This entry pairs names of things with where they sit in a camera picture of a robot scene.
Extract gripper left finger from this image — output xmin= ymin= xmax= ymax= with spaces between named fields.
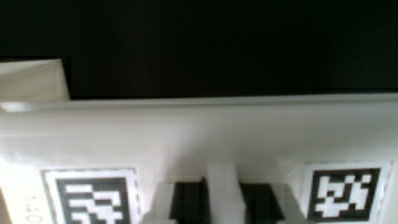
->
xmin=169 ymin=179 xmax=210 ymax=224

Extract white wedge cabinet top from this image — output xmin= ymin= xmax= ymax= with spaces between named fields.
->
xmin=0 ymin=59 xmax=69 ymax=102

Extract white cabinet body box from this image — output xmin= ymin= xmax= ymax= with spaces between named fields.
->
xmin=0 ymin=93 xmax=398 ymax=113

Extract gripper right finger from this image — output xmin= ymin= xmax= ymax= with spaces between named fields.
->
xmin=240 ymin=183 xmax=284 ymax=224

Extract white cabinet door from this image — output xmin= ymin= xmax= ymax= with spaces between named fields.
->
xmin=171 ymin=102 xmax=398 ymax=224
xmin=0 ymin=111 xmax=178 ymax=224

